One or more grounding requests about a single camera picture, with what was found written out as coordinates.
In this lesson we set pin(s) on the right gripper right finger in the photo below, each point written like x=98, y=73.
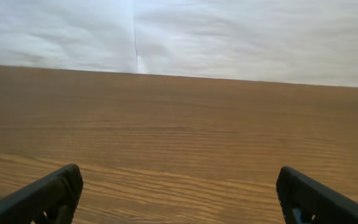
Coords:
x=309, y=199

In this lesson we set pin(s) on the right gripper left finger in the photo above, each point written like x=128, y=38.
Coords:
x=51, y=193

